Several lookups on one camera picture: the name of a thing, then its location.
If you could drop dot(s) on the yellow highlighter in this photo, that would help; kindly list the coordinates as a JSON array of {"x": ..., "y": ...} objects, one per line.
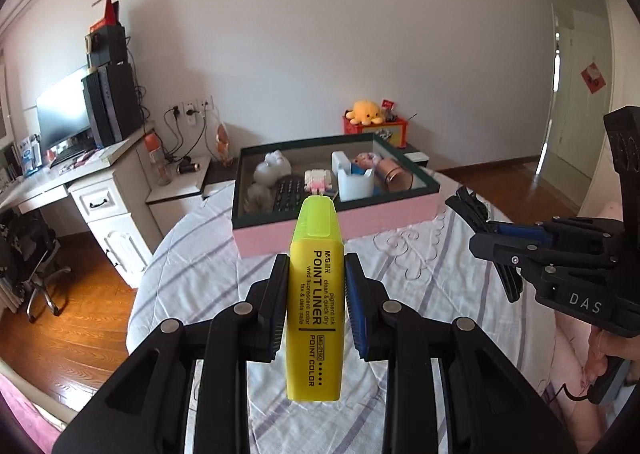
[{"x": 315, "y": 294}]

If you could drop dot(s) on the white nightstand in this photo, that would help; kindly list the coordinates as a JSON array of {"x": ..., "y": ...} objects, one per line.
[{"x": 187, "y": 182}]

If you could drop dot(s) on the striped white blanket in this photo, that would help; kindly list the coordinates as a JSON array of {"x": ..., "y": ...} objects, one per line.
[{"x": 200, "y": 259}]

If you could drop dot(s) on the black hair roller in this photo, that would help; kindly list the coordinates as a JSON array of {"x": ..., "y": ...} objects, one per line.
[{"x": 189, "y": 168}]

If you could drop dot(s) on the orange snack bag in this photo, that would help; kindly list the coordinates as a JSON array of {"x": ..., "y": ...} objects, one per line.
[{"x": 224, "y": 144}]

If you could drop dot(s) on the black top low cabinet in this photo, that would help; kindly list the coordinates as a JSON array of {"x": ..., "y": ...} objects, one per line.
[{"x": 220, "y": 178}]

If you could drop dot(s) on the small red card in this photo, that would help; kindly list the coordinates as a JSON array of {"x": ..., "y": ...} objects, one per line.
[{"x": 388, "y": 104}]

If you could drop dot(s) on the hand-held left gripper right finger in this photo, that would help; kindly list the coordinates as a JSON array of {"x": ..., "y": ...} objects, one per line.
[{"x": 357, "y": 309}]

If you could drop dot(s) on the orange cap bottle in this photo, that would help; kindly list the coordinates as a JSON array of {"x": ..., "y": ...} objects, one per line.
[{"x": 159, "y": 162}]

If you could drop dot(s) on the red door decoration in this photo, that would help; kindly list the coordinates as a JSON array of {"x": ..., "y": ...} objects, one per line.
[{"x": 593, "y": 78}]

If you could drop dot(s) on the pink quilt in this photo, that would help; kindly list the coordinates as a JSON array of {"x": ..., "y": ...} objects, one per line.
[{"x": 570, "y": 359}]

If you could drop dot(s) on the black computer monitor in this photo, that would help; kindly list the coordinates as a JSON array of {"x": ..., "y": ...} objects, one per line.
[{"x": 62, "y": 114}]

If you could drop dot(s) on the red crate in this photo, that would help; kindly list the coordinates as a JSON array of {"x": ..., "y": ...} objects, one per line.
[{"x": 398, "y": 132}]

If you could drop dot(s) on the white desk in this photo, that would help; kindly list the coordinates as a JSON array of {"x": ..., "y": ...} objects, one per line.
[{"x": 120, "y": 214}]

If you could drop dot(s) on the black office chair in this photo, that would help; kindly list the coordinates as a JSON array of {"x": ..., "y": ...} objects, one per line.
[{"x": 30, "y": 254}]

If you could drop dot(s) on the black box with round dial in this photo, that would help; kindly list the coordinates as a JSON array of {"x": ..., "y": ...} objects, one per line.
[{"x": 107, "y": 47}]

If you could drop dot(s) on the white wall sockets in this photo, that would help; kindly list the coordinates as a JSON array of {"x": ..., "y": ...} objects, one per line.
[{"x": 192, "y": 108}]

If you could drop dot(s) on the yellow octopus plush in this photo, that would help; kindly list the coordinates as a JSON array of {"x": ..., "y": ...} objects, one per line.
[{"x": 365, "y": 112}]

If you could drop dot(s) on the rose gold tin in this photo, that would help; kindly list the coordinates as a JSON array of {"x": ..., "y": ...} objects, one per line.
[{"x": 392, "y": 177}]

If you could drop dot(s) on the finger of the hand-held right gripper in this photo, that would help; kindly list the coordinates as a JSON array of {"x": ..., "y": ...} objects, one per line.
[
  {"x": 525, "y": 231},
  {"x": 500, "y": 246}
]

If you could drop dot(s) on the red card box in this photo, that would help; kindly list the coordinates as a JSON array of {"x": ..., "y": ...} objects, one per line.
[{"x": 107, "y": 14}]

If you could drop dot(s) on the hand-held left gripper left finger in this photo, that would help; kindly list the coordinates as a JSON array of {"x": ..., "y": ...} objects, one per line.
[{"x": 277, "y": 314}]

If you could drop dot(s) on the clear glass bottle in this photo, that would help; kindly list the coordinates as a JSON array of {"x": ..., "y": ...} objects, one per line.
[{"x": 259, "y": 196}]

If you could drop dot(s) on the blue box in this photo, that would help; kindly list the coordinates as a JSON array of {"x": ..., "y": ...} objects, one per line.
[{"x": 29, "y": 152}]

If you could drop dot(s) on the pink bedding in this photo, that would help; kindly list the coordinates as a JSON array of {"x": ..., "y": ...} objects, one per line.
[{"x": 25, "y": 399}]

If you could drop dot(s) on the black remote control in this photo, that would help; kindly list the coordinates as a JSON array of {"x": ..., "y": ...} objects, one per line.
[{"x": 287, "y": 194}]

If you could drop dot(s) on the black computer tower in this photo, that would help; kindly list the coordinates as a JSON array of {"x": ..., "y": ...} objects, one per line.
[{"x": 115, "y": 104}]

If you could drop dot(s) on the pink storage box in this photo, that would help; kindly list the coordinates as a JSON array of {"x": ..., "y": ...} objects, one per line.
[{"x": 370, "y": 221}]

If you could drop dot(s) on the pink white block toy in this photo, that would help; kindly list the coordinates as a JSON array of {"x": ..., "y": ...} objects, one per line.
[{"x": 317, "y": 179}]

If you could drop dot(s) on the white door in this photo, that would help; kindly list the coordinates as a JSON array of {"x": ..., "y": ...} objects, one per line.
[{"x": 575, "y": 109}]

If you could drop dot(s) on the person's right hand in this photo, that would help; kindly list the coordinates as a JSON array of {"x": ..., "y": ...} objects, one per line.
[{"x": 600, "y": 349}]

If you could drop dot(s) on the white cup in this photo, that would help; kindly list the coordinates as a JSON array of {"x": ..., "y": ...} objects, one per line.
[{"x": 355, "y": 186}]

